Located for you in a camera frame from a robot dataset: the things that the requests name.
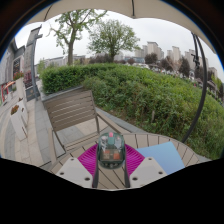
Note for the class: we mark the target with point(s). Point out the tall white planter with flowers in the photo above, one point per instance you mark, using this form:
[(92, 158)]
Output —
[(19, 85)]

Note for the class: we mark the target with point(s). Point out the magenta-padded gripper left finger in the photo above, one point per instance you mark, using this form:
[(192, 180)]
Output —
[(75, 171)]

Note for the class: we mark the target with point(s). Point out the curved dark umbrella pole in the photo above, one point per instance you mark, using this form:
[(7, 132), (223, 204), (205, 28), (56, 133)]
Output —
[(201, 93)]

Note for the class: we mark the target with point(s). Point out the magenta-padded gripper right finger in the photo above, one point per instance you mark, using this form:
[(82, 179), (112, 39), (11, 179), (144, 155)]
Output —
[(146, 171)]

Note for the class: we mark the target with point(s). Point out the tall thin-trunked tree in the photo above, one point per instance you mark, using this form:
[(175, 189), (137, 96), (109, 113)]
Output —
[(70, 43)]

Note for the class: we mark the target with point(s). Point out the grey street post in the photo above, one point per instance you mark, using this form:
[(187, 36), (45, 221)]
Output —
[(32, 66)]

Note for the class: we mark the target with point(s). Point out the grey slatted outdoor chair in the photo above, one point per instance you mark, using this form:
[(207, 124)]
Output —
[(68, 111)]

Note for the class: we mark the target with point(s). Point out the round leafy tree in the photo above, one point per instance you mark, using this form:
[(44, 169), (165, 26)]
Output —
[(111, 36)]

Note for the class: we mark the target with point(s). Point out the blue square mouse pad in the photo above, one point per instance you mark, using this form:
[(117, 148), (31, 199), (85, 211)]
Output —
[(166, 156)]

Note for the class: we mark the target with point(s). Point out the distant apartment buildings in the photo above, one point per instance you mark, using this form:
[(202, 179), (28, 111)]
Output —
[(153, 50)]

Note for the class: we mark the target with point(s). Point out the white planter box with flowers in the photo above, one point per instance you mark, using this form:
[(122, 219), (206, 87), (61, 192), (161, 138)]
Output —
[(18, 123)]

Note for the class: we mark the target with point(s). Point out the beige patio umbrella canopy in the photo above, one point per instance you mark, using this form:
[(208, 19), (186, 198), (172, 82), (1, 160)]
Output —
[(160, 13)]

